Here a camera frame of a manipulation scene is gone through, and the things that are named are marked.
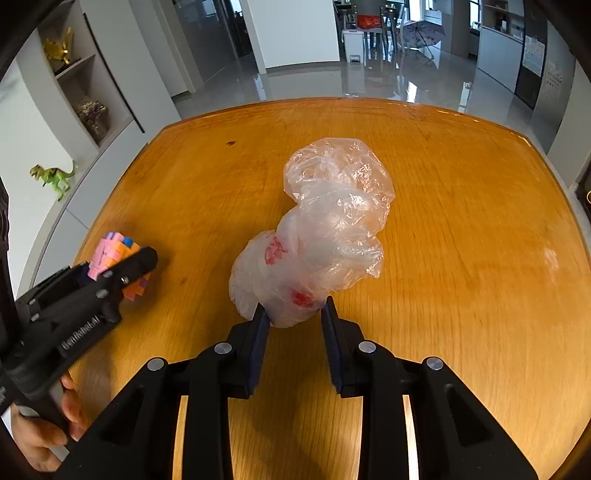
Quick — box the green dinosaur toy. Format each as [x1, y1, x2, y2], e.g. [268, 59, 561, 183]
[30, 161, 75, 202]

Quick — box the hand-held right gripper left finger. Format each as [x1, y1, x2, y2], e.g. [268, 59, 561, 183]
[55, 302, 271, 480]

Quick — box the colourful block toy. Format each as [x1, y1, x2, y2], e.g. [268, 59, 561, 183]
[88, 232, 153, 303]

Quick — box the clear plastic bag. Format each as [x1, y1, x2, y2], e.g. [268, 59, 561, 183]
[283, 137, 395, 292]

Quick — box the grey dining chair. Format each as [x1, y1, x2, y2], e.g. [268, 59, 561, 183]
[365, 4, 408, 62]

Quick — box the white pedal bin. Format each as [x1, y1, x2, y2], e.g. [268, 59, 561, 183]
[342, 28, 366, 64]

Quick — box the black refrigerator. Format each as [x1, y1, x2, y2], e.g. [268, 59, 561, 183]
[514, 0, 562, 110]

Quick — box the wall calendar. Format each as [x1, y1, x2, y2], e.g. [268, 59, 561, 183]
[522, 34, 546, 77]

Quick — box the jar of dried flowers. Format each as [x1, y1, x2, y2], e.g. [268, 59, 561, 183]
[74, 97, 110, 142]

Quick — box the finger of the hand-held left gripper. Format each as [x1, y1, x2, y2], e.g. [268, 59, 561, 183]
[95, 247, 158, 324]

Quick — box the person's left hand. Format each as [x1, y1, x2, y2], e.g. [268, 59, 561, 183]
[10, 373, 88, 470]

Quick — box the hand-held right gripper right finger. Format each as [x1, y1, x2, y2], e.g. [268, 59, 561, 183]
[321, 295, 540, 480]

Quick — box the white wall shelf unit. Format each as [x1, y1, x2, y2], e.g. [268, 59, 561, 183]
[28, 0, 148, 163]

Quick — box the open patterned umbrella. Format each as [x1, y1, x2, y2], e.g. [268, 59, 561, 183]
[402, 18, 447, 59]

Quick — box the gold eagle statue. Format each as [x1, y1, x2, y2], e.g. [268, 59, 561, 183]
[42, 27, 77, 66]

